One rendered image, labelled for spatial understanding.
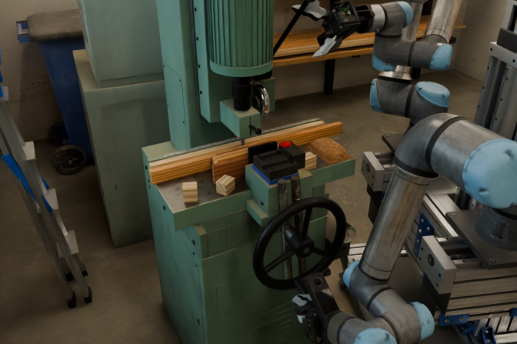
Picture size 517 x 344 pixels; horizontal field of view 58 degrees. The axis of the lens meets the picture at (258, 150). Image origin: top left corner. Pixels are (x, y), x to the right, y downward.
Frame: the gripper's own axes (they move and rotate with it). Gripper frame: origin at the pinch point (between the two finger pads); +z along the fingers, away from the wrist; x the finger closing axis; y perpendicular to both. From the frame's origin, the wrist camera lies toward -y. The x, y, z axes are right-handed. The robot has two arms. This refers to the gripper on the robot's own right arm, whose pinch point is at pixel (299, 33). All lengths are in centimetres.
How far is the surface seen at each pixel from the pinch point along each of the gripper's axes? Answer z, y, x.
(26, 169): 74, -89, -8
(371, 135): -158, -187, -4
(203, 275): 34, -42, 50
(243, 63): 15.5, -6.4, 2.8
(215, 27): 20.5, -4.4, -7.6
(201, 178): 28.1, -32.7, 23.9
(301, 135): -8.3, -32.4, 19.0
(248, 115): 12.6, -20.4, 12.4
